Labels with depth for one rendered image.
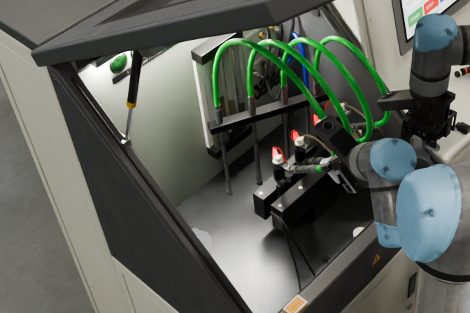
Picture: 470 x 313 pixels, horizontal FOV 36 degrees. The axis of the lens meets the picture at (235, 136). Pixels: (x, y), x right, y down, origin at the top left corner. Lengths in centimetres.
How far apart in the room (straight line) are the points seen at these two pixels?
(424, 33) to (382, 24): 58
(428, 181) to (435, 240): 7
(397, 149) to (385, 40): 71
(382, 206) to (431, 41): 31
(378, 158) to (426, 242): 40
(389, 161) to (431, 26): 26
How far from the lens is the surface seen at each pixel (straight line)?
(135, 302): 214
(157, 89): 177
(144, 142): 183
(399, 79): 206
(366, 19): 189
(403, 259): 203
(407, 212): 96
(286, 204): 182
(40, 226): 327
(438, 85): 144
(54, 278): 307
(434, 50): 138
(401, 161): 130
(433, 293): 104
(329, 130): 147
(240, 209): 202
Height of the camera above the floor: 235
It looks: 43 degrees down
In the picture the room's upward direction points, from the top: 7 degrees counter-clockwise
